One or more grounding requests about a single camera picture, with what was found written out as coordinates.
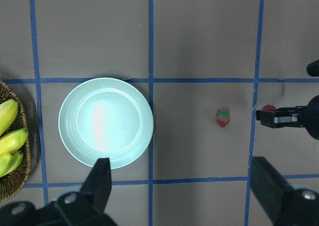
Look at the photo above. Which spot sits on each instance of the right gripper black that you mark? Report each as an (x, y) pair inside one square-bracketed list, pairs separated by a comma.
[(291, 116)]

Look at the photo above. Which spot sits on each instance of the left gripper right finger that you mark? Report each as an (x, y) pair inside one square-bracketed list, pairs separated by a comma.
[(283, 203)]

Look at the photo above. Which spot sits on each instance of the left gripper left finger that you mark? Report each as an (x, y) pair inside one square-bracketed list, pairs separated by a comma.
[(97, 186)]

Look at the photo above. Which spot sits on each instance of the red strawberry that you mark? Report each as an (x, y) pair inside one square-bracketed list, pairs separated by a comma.
[(222, 118), (268, 108)]

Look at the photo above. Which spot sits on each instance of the light green plate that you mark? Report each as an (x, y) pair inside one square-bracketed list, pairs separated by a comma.
[(106, 118)]

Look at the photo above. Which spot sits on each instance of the wicker basket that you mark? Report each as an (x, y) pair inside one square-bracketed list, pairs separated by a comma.
[(13, 182)]

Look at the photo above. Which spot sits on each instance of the yellow banana bunch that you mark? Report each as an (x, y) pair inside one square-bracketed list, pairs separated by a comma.
[(10, 154)]

